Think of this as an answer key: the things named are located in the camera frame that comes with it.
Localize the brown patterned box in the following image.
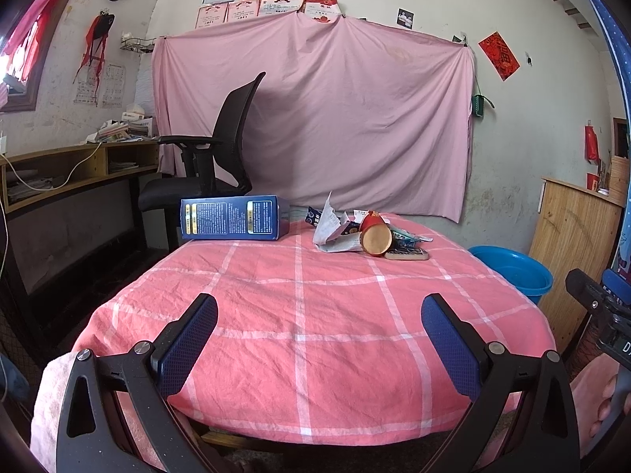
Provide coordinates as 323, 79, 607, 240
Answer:
384, 247, 430, 261

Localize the light blue foil wrapper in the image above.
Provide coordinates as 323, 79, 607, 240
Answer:
388, 224, 433, 248

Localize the pink tape roll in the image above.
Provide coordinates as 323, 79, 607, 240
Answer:
360, 223, 392, 256

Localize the white paper package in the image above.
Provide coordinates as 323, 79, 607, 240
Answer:
312, 194, 362, 253

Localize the blue snack wrapper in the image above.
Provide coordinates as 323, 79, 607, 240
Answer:
305, 206, 322, 227

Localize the person's right hand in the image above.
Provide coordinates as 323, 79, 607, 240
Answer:
571, 354, 619, 456

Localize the blue plastic basin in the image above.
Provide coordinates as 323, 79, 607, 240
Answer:
469, 246, 554, 304

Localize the wooden cabinet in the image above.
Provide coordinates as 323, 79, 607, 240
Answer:
528, 177, 624, 354

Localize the red cup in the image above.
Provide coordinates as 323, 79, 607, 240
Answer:
586, 173, 600, 191

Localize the pink checked tablecloth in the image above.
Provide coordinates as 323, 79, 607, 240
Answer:
30, 212, 557, 472

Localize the green hanging basket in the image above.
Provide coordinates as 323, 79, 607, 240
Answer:
472, 94, 495, 120

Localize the wooden desk shelf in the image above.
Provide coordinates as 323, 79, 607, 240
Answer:
1, 141, 158, 215

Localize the blue cardboard box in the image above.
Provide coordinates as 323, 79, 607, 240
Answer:
180, 196, 290, 241

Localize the pink hanging sheet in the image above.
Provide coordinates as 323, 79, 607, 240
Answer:
152, 13, 474, 221

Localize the black office chair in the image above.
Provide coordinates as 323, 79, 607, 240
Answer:
138, 73, 265, 251

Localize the stack of papers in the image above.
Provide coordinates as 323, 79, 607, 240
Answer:
86, 104, 157, 144

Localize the red hanging ornament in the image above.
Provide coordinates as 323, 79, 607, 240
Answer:
75, 11, 116, 87

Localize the white cable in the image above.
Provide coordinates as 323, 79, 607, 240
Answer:
0, 141, 104, 194

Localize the red diamond wall paper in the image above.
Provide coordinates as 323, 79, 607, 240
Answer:
478, 31, 520, 81

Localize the small wall photo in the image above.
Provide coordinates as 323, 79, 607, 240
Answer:
396, 9, 414, 30

